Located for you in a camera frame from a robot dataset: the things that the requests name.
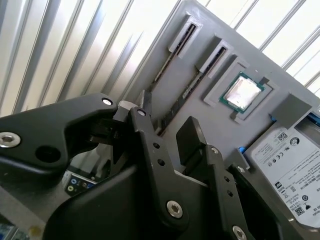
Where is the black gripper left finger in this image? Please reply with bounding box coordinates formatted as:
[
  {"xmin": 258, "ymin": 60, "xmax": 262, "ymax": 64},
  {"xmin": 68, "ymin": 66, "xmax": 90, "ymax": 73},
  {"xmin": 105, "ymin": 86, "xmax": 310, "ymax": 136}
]
[{"xmin": 0, "ymin": 89, "xmax": 191, "ymax": 233}]

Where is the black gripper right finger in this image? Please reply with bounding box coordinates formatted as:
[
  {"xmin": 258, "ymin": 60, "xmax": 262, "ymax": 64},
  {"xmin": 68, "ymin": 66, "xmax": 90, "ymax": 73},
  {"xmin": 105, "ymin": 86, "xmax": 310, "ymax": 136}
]
[{"xmin": 175, "ymin": 115, "xmax": 277, "ymax": 240}]

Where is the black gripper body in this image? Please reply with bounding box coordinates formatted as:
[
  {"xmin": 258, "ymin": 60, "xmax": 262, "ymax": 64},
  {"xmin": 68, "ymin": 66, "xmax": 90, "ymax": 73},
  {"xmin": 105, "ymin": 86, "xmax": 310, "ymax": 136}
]
[{"xmin": 42, "ymin": 163, "xmax": 227, "ymax": 240}]

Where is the blue RAM stick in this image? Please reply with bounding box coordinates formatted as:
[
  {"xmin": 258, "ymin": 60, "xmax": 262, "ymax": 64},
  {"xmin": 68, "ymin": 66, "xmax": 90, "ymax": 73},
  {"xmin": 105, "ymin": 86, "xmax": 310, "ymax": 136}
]
[{"xmin": 149, "ymin": 22, "xmax": 197, "ymax": 95}]

